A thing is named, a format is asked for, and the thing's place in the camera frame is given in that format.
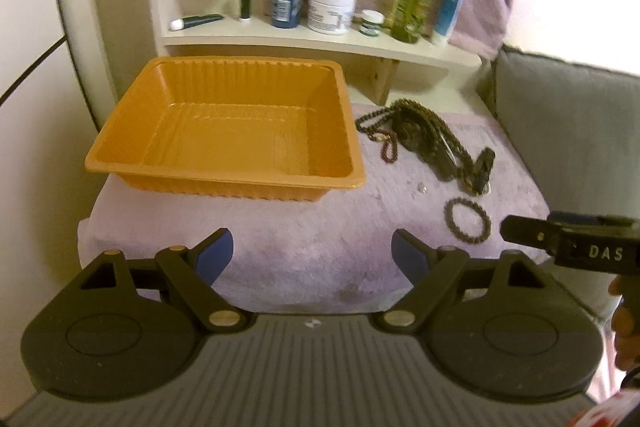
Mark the dark bead bracelet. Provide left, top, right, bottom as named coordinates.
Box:
left=444, top=197, right=493, bottom=244

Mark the black wrist watch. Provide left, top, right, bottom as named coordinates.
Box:
left=440, top=135, right=496, bottom=196

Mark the dark green bead necklace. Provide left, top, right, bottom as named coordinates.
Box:
left=389, top=98, right=485, bottom=195

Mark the orange plastic tray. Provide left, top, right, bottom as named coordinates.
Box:
left=85, top=56, right=366, bottom=202

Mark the person's right hand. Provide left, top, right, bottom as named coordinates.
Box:
left=608, top=275, right=640, bottom=372

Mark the grey cushion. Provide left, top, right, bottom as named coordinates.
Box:
left=476, top=43, right=640, bottom=320

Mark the lavender fuzzy mat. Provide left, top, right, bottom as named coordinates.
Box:
left=77, top=102, right=551, bottom=313

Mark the blue white tube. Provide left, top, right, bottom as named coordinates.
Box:
left=431, top=0, right=464, bottom=46

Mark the dark green lying tube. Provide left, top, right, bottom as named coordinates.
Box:
left=169, top=14, right=224, bottom=31

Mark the small green-label jar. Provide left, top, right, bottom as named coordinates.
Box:
left=359, top=10, right=385, bottom=37

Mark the white cream jar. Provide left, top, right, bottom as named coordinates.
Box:
left=307, top=0, right=357, bottom=36

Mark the white corner shelf unit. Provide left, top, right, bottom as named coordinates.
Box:
left=149, top=0, right=486, bottom=114

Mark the black cable on wall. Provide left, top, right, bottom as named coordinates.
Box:
left=0, top=34, right=68, bottom=105

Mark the white curved mirror frame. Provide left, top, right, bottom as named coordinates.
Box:
left=58, top=0, right=118, bottom=128

